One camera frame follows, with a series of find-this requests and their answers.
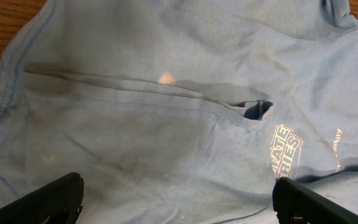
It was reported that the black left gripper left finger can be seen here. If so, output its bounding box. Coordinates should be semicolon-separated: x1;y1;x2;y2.
0;172;84;224

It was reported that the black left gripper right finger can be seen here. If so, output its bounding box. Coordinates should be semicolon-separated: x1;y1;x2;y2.
272;177;358;224

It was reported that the light blue printed t-shirt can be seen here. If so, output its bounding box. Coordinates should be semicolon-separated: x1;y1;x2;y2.
0;0;358;223

